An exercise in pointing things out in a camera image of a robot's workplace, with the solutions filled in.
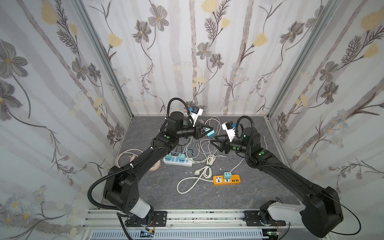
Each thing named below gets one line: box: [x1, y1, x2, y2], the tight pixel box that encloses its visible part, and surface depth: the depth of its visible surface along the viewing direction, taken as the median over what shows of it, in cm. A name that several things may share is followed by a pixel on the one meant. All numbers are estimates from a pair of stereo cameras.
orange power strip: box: [213, 174, 241, 186], surface depth 86 cm
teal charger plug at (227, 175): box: [223, 171, 232, 179], surface depth 84 cm
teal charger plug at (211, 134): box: [207, 130, 215, 138], surface depth 73 cm
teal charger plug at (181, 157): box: [178, 153, 186, 161], surface depth 92 cm
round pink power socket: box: [148, 159, 161, 172], surface depth 92 cm
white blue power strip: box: [162, 156, 193, 167], surface depth 95 cm
